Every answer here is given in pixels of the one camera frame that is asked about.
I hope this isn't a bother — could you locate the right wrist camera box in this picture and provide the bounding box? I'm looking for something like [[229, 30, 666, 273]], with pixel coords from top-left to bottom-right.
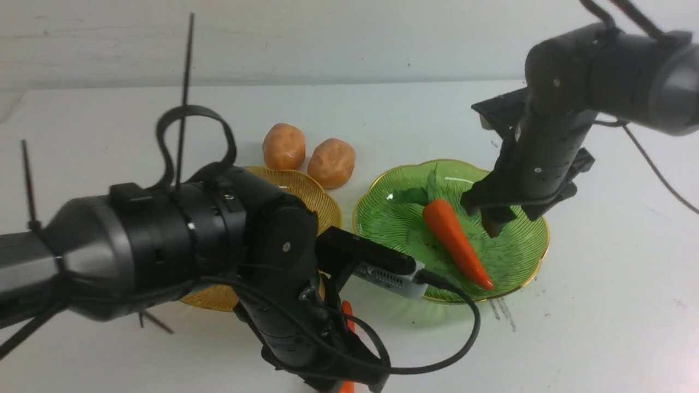
[[471, 87, 529, 140]]

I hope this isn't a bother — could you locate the green ribbed plastic plate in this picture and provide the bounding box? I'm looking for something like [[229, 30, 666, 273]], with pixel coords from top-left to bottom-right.
[[353, 159, 550, 301]]

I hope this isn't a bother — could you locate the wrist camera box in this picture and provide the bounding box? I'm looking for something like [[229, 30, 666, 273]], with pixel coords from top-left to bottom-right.
[[315, 226, 429, 299], [471, 87, 529, 140]]

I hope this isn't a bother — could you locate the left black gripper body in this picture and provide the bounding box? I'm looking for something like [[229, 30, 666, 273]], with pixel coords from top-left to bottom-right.
[[234, 262, 391, 392]]

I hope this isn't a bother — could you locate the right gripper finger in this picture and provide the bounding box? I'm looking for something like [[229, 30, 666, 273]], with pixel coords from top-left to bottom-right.
[[480, 206, 517, 238]]

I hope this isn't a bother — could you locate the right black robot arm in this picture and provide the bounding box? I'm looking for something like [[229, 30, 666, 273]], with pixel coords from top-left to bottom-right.
[[461, 23, 698, 238]]

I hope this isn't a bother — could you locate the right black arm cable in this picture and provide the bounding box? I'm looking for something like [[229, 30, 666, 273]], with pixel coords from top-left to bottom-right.
[[579, 0, 699, 216]]

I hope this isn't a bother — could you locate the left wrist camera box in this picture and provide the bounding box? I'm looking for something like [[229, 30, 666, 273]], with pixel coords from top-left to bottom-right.
[[315, 226, 429, 299]]

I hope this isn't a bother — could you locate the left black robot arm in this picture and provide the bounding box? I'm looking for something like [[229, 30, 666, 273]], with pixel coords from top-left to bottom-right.
[[2, 166, 390, 392]]

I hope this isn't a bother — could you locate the amber ribbed plastic plate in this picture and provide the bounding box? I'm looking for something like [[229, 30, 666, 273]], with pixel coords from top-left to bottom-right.
[[180, 166, 343, 312]]

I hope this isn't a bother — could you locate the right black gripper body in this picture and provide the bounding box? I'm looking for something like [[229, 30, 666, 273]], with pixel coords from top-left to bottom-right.
[[461, 104, 596, 221]]

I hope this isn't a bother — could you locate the orange toy carrot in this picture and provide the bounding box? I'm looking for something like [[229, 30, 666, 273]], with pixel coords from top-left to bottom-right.
[[392, 168, 495, 290], [339, 300, 357, 393]]

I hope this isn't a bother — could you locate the brown toy potato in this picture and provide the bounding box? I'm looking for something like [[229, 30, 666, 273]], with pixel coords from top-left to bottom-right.
[[262, 123, 306, 171], [307, 138, 357, 189]]

